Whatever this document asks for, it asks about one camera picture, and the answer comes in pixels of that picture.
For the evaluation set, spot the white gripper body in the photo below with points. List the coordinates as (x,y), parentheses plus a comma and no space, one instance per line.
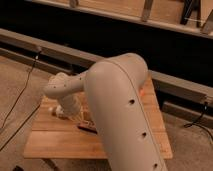
(74,110)

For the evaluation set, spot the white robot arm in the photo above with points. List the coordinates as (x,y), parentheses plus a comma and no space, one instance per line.
(112,89)

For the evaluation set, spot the orange carrot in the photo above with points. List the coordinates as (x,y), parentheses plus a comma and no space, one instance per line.
(142,91)

